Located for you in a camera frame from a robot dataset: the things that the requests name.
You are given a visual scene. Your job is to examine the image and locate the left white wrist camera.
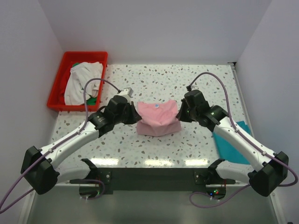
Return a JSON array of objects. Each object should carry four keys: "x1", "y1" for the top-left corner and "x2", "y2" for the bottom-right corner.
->
[{"x1": 118, "y1": 87, "x2": 134, "y2": 98}]

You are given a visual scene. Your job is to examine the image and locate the red plastic bin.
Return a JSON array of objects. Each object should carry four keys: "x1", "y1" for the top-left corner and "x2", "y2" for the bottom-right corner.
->
[{"x1": 47, "y1": 51, "x2": 108, "y2": 112}]

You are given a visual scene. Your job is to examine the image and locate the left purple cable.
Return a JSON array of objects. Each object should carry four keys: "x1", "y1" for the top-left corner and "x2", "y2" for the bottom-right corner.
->
[{"x1": 0, "y1": 78, "x2": 123, "y2": 212}]

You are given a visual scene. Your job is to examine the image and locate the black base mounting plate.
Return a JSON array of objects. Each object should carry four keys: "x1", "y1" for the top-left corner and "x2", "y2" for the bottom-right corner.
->
[{"x1": 70, "y1": 168, "x2": 235, "y2": 196}]

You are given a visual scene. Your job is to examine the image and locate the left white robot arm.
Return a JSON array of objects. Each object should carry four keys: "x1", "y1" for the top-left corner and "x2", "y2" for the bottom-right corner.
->
[{"x1": 21, "y1": 90, "x2": 141, "y2": 195}]

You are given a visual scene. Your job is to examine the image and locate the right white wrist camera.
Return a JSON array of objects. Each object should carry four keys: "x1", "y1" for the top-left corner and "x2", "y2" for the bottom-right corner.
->
[{"x1": 186, "y1": 85, "x2": 199, "y2": 92}]

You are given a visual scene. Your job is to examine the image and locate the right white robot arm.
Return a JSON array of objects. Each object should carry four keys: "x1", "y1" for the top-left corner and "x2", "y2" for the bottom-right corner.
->
[{"x1": 177, "y1": 90, "x2": 289, "y2": 196}]

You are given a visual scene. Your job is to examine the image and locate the white t shirt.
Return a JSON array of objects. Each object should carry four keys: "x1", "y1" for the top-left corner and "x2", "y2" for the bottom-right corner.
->
[{"x1": 64, "y1": 61, "x2": 104, "y2": 106}]

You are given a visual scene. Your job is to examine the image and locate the teal folded t shirt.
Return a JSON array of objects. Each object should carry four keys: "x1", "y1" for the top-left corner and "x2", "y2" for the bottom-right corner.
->
[{"x1": 213, "y1": 117, "x2": 251, "y2": 165}]

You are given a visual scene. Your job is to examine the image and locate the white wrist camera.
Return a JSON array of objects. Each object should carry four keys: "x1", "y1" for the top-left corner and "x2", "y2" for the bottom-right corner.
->
[
  {"x1": 118, "y1": 87, "x2": 134, "y2": 98},
  {"x1": 186, "y1": 85, "x2": 199, "y2": 92}
]

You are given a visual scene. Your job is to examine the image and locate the green t shirt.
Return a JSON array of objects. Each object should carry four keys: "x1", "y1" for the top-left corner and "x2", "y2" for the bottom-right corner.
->
[{"x1": 71, "y1": 62, "x2": 99, "y2": 106}]

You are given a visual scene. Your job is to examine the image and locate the pink t shirt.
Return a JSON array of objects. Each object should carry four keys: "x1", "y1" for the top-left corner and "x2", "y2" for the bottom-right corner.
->
[{"x1": 136, "y1": 100, "x2": 182, "y2": 137}]

